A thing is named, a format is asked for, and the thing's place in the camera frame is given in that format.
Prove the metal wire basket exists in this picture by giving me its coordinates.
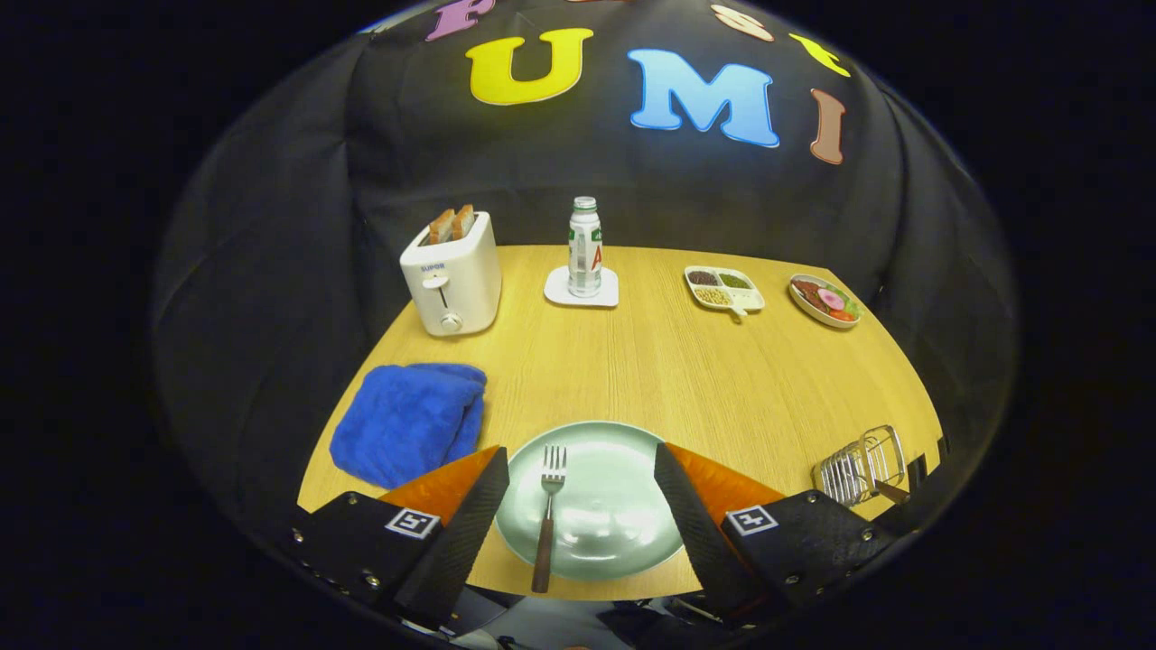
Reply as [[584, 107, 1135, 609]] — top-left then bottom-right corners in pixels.
[[811, 425, 907, 506]]

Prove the white divided tray of beans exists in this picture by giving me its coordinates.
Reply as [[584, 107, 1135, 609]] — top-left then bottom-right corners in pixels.
[[684, 265, 766, 323]]

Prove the white square coaster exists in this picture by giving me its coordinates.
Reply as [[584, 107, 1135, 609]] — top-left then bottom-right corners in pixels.
[[544, 265, 620, 309]]

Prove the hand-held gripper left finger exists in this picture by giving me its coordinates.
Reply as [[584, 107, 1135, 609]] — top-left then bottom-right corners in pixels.
[[291, 445, 511, 630]]

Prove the white toaster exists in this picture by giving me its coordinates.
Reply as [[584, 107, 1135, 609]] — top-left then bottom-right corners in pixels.
[[400, 211, 503, 338]]

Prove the fork with wooden handle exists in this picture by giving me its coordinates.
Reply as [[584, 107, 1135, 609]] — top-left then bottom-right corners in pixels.
[[531, 445, 568, 594]]

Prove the blue folded towel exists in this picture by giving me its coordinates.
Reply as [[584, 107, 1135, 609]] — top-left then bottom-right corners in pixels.
[[330, 363, 488, 490]]

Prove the oval plate of food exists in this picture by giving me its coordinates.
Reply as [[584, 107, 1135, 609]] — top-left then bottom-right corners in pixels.
[[788, 274, 862, 330]]

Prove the pale green plate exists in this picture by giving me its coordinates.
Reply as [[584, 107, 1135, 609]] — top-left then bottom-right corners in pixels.
[[495, 421, 685, 582]]

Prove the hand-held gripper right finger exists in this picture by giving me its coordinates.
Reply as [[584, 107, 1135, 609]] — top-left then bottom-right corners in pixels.
[[654, 442, 895, 624]]

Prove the white drink bottle green cap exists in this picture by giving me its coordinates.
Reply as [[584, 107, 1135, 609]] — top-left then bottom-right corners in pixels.
[[568, 197, 603, 298]]

